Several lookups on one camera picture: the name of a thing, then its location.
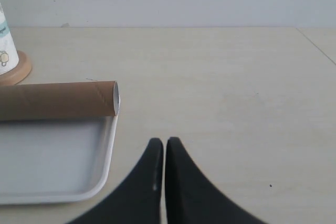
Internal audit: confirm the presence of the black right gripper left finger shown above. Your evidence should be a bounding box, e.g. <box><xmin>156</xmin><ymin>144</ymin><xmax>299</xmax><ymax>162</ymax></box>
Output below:
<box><xmin>70</xmin><ymin>138</ymin><xmax>163</xmax><ymax>224</ymax></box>

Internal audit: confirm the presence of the brown cardboard tube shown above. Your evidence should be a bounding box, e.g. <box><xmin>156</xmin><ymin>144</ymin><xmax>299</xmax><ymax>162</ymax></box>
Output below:
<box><xmin>1</xmin><ymin>81</ymin><xmax>120</xmax><ymax>121</ymax></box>

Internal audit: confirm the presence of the wooden paper towel holder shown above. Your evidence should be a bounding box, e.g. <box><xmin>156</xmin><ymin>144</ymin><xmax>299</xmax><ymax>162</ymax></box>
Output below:
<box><xmin>1</xmin><ymin>50</ymin><xmax>32</xmax><ymax>86</ymax></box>

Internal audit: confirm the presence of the patterned white paper towel roll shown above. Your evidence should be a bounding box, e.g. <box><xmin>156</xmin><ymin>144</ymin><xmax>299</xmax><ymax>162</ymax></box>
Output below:
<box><xmin>0</xmin><ymin>6</ymin><xmax>19</xmax><ymax>74</ymax></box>

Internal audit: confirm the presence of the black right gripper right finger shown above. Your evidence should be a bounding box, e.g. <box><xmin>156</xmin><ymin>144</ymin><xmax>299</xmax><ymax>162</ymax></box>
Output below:
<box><xmin>165</xmin><ymin>137</ymin><xmax>264</xmax><ymax>223</ymax></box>

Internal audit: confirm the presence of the white square plastic tray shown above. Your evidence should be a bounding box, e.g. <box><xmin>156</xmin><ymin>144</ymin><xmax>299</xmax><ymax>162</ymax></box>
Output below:
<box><xmin>1</xmin><ymin>116</ymin><xmax>118</xmax><ymax>205</ymax></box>

